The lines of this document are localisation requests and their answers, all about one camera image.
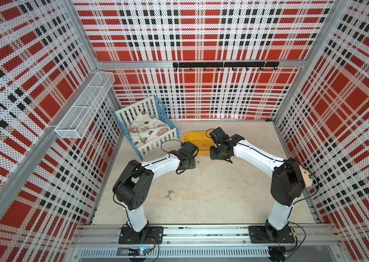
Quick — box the yellow plastic storage box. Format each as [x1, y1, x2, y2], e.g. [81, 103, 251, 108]
[183, 131, 215, 156]

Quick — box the white patterned blanket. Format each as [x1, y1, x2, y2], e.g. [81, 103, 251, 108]
[129, 111, 171, 148]

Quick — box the black wall hook rail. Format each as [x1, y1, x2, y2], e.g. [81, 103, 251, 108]
[172, 61, 280, 69]

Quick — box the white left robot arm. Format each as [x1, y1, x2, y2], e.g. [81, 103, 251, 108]
[112, 142, 199, 245]

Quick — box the green circuit board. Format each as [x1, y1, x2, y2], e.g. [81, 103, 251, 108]
[128, 248, 148, 257]

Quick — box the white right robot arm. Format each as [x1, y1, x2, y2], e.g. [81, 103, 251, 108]
[205, 127, 312, 243]

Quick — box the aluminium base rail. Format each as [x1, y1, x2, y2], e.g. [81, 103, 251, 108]
[67, 224, 349, 262]

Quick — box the pink plush pig toy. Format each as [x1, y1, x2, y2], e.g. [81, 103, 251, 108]
[300, 167, 313, 188]

